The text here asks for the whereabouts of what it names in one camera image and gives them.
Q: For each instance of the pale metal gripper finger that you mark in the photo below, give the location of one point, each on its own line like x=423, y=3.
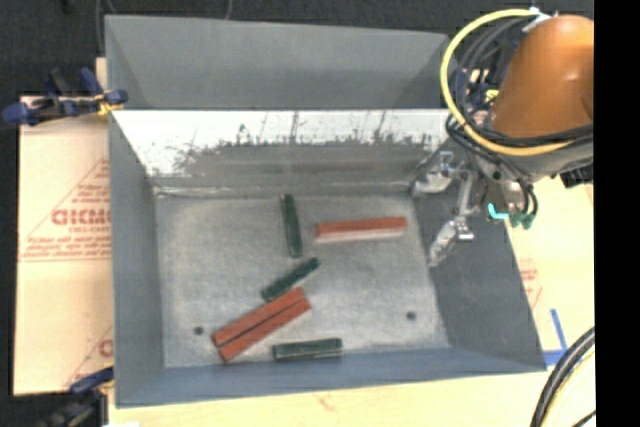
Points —
x=431, y=180
x=447, y=237

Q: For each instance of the red-brown flat block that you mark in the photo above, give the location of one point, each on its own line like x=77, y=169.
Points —
x=360, y=230
x=267, y=332
x=257, y=317

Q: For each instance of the grey metal bin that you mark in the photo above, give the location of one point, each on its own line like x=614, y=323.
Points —
x=350, y=275

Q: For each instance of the dark green flat block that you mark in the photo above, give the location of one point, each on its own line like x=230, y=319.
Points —
x=290, y=279
x=307, y=349
x=291, y=226

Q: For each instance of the black cylinder on white bracket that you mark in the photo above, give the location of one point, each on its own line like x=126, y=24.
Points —
x=577, y=176

